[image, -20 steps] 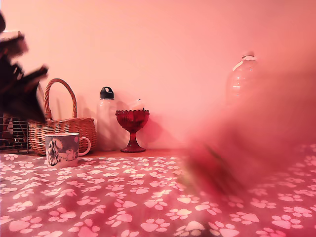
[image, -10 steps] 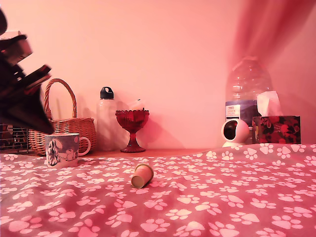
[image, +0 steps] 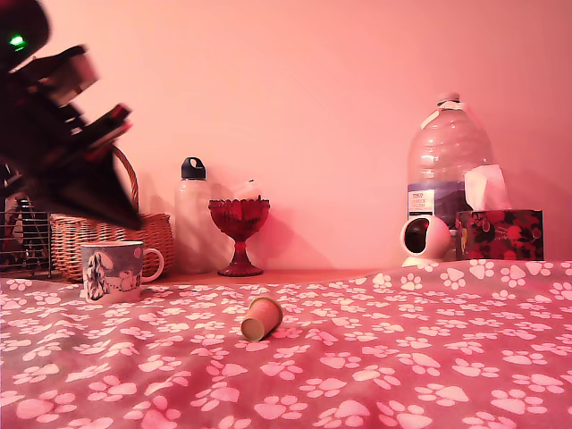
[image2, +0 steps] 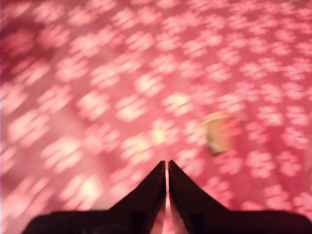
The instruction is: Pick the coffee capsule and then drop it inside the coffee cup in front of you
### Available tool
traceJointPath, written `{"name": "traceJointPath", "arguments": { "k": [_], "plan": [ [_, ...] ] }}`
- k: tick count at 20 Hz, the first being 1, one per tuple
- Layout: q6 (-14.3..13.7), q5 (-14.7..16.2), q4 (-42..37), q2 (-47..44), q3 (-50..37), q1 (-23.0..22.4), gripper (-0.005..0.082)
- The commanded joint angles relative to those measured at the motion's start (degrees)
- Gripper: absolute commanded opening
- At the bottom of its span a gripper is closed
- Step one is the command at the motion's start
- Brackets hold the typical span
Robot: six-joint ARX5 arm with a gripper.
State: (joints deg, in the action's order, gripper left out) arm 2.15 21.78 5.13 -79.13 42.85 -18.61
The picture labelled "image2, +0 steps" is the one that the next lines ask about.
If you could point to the paw print cloth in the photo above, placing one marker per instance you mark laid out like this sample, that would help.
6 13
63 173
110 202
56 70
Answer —
97 73

